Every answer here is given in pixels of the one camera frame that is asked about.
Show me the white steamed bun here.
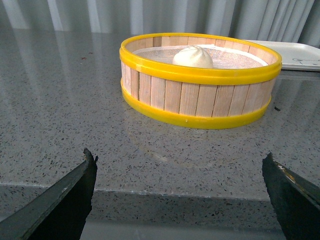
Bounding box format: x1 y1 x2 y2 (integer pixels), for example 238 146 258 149
172 45 214 69

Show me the white rectangular tray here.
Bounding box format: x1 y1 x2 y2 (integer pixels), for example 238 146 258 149
249 40 320 72

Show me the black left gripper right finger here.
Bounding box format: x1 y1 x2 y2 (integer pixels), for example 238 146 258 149
262 153 320 240

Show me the grey pleated curtain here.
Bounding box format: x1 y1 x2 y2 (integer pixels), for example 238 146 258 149
0 0 320 47

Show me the white steamer liner cloth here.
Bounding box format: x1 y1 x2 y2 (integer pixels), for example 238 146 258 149
133 44 268 69

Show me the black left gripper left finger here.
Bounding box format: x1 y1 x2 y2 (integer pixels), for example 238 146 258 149
0 148 98 240

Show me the yellow rimmed wooden steamer basket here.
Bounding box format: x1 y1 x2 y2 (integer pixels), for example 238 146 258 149
119 32 282 129

